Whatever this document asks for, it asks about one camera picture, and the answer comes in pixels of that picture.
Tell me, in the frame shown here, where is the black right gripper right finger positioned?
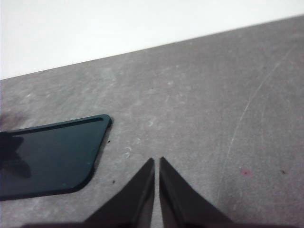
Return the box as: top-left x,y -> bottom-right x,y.
159,156 -> 236,228

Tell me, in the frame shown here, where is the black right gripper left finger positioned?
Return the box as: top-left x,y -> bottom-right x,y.
80,157 -> 156,228

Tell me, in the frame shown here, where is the dark glossy rectangular tray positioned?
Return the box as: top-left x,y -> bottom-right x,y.
0,114 -> 113,202

